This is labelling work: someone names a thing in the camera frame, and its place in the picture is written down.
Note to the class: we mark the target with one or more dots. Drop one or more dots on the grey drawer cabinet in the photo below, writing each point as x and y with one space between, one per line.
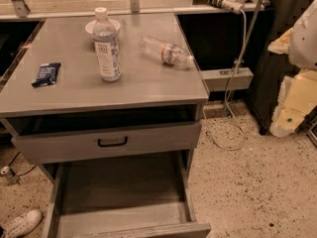
148 92

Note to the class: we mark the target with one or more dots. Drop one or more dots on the dark cabinet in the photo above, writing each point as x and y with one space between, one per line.
273 68

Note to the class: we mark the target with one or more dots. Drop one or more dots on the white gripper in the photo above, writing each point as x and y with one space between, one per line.
304 42

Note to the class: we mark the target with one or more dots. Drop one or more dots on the white bowl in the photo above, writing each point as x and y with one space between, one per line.
90 26

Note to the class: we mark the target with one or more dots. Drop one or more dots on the clear crushed water bottle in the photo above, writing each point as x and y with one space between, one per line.
164 52

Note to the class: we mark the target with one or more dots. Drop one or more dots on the blue label plastic bottle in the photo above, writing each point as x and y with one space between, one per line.
106 46

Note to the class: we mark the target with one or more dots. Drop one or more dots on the black drawer handle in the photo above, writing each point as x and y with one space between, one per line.
112 142

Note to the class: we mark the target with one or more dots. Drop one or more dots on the open grey middle drawer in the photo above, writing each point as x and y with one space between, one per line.
144 196

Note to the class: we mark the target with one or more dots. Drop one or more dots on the white sneaker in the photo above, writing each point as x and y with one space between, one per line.
21 225

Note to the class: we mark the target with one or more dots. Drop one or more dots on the grey metal bracket block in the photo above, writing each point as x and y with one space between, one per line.
222 79

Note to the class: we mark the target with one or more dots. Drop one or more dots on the dark blue snack packet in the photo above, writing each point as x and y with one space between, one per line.
47 74

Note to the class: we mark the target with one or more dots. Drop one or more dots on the grey top drawer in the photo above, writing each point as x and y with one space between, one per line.
82 145

